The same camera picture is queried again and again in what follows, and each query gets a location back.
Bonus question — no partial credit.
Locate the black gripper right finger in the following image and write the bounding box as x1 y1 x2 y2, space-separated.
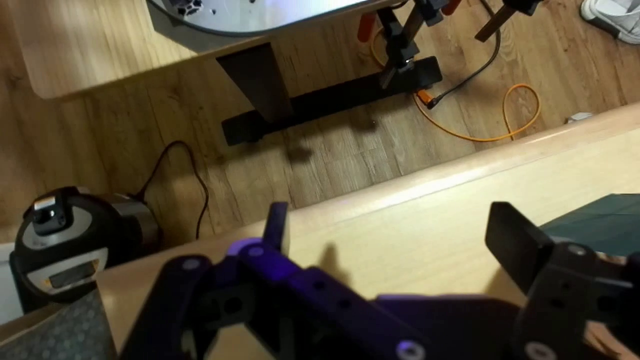
484 198 640 360

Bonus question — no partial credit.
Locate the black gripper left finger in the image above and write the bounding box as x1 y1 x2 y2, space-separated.
119 200 429 360

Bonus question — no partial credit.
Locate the teal paper bag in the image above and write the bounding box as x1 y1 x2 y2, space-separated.
539 192 640 261

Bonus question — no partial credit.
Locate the black table leg base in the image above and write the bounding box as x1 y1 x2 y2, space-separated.
216 41 446 148

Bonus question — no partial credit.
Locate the black silver rice cooker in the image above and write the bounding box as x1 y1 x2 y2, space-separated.
9 186 165 315

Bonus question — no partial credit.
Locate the white plastic object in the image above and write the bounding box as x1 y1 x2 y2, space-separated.
578 0 640 46

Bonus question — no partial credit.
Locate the silver metal plate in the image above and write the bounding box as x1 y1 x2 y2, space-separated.
147 0 397 57

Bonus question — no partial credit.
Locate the thin black power cord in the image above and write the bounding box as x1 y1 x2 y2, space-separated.
134 138 213 242

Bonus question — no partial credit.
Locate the orange cable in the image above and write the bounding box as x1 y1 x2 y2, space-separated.
369 27 544 144

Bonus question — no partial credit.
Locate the black floor cable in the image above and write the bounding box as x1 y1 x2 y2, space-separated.
430 0 505 111

